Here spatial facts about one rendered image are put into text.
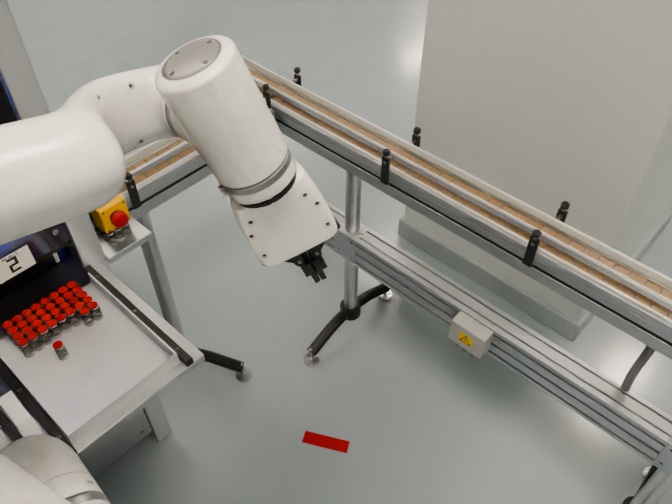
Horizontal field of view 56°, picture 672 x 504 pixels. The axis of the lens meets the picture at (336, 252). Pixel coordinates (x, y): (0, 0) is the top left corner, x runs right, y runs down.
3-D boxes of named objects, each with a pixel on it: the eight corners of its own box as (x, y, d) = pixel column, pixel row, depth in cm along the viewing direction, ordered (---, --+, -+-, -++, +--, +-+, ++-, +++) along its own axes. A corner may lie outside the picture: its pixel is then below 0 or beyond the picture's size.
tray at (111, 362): (-10, 347, 140) (-17, 337, 138) (92, 282, 153) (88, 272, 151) (73, 444, 124) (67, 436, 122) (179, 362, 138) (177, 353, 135)
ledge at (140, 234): (80, 237, 167) (78, 232, 165) (122, 212, 173) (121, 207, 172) (111, 263, 160) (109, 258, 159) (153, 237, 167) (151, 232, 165)
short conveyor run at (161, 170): (90, 252, 166) (72, 207, 154) (59, 224, 173) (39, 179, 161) (280, 137, 200) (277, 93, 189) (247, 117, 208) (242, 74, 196)
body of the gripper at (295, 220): (224, 216, 67) (267, 278, 75) (311, 172, 67) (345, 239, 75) (212, 175, 72) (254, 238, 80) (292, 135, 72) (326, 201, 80)
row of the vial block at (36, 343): (23, 353, 139) (15, 341, 136) (94, 306, 148) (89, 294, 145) (28, 359, 138) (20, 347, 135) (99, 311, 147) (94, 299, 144)
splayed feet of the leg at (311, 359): (298, 359, 243) (296, 337, 233) (382, 286, 268) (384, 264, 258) (313, 371, 239) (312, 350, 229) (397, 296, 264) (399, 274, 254)
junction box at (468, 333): (446, 337, 194) (450, 319, 188) (456, 328, 197) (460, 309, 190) (479, 360, 189) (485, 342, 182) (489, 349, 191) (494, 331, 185)
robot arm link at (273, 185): (219, 203, 65) (233, 222, 67) (297, 164, 65) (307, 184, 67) (206, 158, 71) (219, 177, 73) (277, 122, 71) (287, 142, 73)
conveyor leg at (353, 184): (333, 315, 248) (333, 159, 193) (349, 302, 253) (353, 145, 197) (351, 328, 244) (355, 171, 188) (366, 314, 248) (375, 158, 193)
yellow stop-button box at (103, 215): (90, 220, 157) (82, 198, 152) (115, 206, 161) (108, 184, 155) (107, 235, 153) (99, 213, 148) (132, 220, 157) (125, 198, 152)
